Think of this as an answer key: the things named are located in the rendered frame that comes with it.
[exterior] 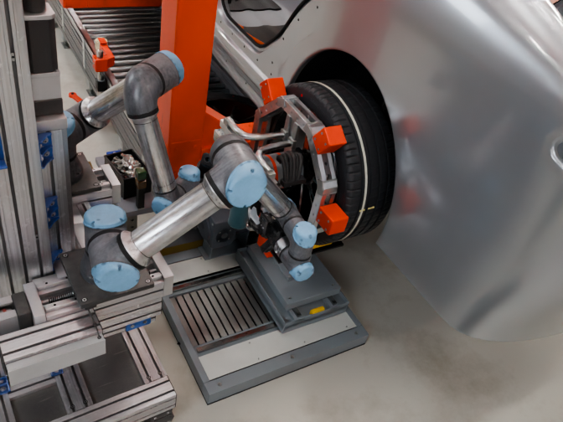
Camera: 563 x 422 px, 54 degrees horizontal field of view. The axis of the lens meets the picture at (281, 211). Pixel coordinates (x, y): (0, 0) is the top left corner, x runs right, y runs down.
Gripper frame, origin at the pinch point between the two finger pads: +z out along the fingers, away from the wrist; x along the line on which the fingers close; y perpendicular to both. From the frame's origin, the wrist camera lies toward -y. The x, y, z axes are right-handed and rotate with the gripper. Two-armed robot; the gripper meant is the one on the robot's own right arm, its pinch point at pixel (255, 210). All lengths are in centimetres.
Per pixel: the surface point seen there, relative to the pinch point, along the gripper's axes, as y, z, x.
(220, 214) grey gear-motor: -42, 44, -11
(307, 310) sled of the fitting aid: -68, -4, -38
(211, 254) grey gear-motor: -71, 47, -11
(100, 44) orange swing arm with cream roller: -34, 203, 0
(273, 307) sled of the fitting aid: -67, 2, -23
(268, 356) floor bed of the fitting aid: -75, -16, -12
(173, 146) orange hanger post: -11, 59, 8
